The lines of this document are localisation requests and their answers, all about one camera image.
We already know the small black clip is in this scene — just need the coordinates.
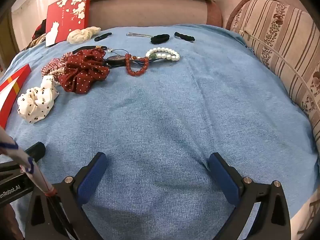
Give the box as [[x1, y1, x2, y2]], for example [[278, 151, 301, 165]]
[[174, 31, 195, 42]]

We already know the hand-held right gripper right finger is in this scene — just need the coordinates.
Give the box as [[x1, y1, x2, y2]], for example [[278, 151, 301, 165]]
[[209, 152, 292, 240]]

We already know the silver hair clip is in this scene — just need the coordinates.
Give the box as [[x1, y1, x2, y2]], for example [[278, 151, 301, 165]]
[[126, 32, 153, 39]]

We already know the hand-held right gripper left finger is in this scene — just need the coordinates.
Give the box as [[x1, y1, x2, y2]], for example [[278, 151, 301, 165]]
[[25, 152, 107, 240]]

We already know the red floral box lid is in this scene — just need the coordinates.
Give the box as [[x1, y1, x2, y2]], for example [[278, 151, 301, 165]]
[[45, 0, 92, 47]]

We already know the thick black hair tie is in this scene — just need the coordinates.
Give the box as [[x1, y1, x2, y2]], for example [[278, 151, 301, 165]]
[[150, 33, 171, 44]]

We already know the pink sofa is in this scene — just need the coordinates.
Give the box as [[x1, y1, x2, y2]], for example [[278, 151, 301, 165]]
[[87, 0, 320, 32]]

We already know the black lanyard strap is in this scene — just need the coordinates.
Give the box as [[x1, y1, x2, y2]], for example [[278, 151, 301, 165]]
[[72, 45, 131, 56]]

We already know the patterned brown cloth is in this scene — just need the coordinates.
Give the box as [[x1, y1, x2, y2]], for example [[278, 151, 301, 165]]
[[26, 34, 47, 51]]

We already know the red polka dot scrunchie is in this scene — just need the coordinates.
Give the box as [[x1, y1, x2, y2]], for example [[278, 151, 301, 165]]
[[58, 49, 111, 94]]

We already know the thin black hair tie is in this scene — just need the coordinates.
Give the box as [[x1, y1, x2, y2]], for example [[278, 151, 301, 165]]
[[94, 32, 112, 42]]

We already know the cream scrunchie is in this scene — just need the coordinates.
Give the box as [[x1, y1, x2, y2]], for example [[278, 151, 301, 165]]
[[66, 26, 101, 45]]

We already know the blue blanket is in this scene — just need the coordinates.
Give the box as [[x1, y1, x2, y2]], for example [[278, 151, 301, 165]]
[[0, 24, 319, 240]]

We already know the red checked scrunchie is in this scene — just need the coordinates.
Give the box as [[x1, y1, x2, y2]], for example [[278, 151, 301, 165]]
[[41, 52, 73, 77]]

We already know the white dotted scrunchie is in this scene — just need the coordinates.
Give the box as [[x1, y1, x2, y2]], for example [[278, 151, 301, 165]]
[[17, 75, 60, 124]]

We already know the pearl bracelet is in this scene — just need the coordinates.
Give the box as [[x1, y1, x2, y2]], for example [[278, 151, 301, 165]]
[[146, 47, 181, 62]]

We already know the red bead bracelet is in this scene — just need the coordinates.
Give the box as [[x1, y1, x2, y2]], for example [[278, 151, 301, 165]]
[[125, 53, 150, 77]]

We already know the square striped floral pillow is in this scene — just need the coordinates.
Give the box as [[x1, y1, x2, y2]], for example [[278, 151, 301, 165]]
[[229, 0, 320, 144]]

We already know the dark clothes pile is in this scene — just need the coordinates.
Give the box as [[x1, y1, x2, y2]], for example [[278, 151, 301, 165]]
[[32, 19, 48, 42]]

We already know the red box tray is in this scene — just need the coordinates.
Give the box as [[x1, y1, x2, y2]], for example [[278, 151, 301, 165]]
[[0, 64, 32, 128]]

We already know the blue strap wristwatch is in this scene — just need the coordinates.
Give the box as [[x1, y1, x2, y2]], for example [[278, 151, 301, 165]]
[[106, 54, 150, 68]]

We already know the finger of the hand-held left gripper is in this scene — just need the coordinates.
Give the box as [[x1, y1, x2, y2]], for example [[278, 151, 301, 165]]
[[24, 142, 46, 162]]

